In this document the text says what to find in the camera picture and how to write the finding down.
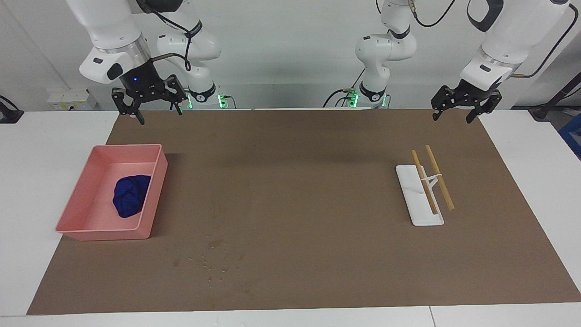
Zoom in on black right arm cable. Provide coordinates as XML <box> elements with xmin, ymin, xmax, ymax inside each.
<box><xmin>150</xmin><ymin>8</ymin><xmax>192</xmax><ymax>73</ymax></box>

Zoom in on black clamp mount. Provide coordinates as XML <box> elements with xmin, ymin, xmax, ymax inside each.
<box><xmin>0</xmin><ymin>95</ymin><xmax>24</xmax><ymax>124</ymax></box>

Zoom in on pink plastic bin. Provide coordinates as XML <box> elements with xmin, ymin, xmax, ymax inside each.
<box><xmin>55</xmin><ymin>144</ymin><xmax>168</xmax><ymax>241</ymax></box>

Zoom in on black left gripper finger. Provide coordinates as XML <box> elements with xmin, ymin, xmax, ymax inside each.
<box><xmin>431</xmin><ymin>85</ymin><xmax>454</xmax><ymax>121</ymax></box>
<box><xmin>466</xmin><ymin>91</ymin><xmax>503</xmax><ymax>124</ymax></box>

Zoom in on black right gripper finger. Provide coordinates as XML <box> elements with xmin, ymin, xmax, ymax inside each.
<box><xmin>113</xmin><ymin>89</ymin><xmax>145</xmax><ymax>125</ymax></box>
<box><xmin>166</xmin><ymin>75</ymin><xmax>187</xmax><ymax>116</ymax></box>

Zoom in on blue crate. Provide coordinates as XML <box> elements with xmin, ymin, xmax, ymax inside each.
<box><xmin>558</xmin><ymin>114</ymin><xmax>581</xmax><ymax>160</ymax></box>

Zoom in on wooden rack rod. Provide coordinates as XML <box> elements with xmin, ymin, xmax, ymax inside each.
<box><xmin>411</xmin><ymin>150</ymin><xmax>438</xmax><ymax>215</ymax></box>
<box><xmin>425</xmin><ymin>145</ymin><xmax>455</xmax><ymax>211</ymax></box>

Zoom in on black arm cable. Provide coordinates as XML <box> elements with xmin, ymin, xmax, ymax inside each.
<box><xmin>513</xmin><ymin>4</ymin><xmax>580</xmax><ymax>78</ymax></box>
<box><xmin>150</xmin><ymin>8</ymin><xmax>192</xmax><ymax>73</ymax></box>

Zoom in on black base cable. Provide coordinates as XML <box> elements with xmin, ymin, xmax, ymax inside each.
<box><xmin>323</xmin><ymin>68</ymin><xmax>364</xmax><ymax>109</ymax></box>

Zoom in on scattered water droplets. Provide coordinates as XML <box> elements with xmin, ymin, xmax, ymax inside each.
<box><xmin>172</xmin><ymin>232</ymin><xmax>248</xmax><ymax>284</ymax></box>

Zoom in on white towel rack base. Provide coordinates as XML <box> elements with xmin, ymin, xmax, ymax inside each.
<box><xmin>396</xmin><ymin>164</ymin><xmax>444</xmax><ymax>227</ymax></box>

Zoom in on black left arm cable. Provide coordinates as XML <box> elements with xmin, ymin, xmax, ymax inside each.
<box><xmin>513</xmin><ymin>4</ymin><xmax>580</xmax><ymax>78</ymax></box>

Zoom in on thin black looped cable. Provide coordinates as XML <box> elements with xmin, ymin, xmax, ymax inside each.
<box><xmin>410</xmin><ymin>0</ymin><xmax>456</xmax><ymax>27</ymax></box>

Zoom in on white wall socket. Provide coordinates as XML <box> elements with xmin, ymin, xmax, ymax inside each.
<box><xmin>48</xmin><ymin>89</ymin><xmax>97</xmax><ymax>111</ymax></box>

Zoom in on brown table mat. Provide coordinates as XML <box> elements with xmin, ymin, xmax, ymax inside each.
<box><xmin>26</xmin><ymin>108</ymin><xmax>581</xmax><ymax>315</ymax></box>

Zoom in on blue towel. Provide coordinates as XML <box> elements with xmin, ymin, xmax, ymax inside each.
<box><xmin>112</xmin><ymin>175</ymin><xmax>152</xmax><ymax>218</ymax></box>

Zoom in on black tripod stand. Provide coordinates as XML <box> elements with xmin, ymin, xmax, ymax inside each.
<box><xmin>512</xmin><ymin>72</ymin><xmax>581</xmax><ymax>121</ymax></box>

